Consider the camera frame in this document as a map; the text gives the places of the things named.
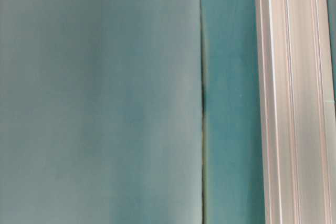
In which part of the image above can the long silver aluminium rail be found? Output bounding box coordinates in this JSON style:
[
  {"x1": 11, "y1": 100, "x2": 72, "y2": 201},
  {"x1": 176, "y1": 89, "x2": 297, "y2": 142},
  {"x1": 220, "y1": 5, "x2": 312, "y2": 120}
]
[{"x1": 255, "y1": 0, "x2": 335, "y2": 223}]

